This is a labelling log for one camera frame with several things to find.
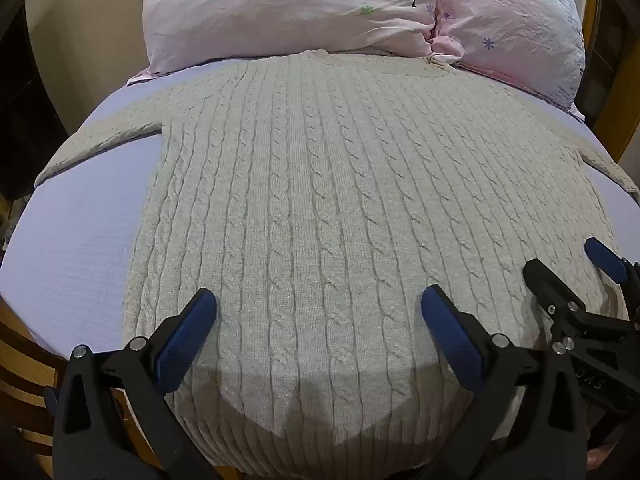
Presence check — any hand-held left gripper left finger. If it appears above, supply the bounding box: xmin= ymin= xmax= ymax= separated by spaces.
xmin=44 ymin=287 xmax=240 ymax=480

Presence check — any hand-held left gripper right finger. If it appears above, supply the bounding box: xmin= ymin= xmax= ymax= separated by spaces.
xmin=420 ymin=284 xmax=589 ymax=480

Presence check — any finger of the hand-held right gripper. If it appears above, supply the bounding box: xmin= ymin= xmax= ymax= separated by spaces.
xmin=584 ymin=237 xmax=640 ymax=292
xmin=522 ymin=258 xmax=590 ymax=347

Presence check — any beige cable knit sweater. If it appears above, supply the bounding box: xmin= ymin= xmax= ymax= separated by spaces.
xmin=34 ymin=49 xmax=640 ymax=476

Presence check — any wooden headboard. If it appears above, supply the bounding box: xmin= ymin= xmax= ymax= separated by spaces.
xmin=575 ymin=0 xmax=640 ymax=166

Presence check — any pink floral pillow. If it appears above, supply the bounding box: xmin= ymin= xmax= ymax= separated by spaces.
xmin=127 ymin=0 xmax=441 ymax=86
xmin=430 ymin=0 xmax=587 ymax=120

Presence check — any wooden bed frame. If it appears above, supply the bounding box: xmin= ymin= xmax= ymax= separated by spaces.
xmin=0 ymin=295 xmax=138 ymax=463

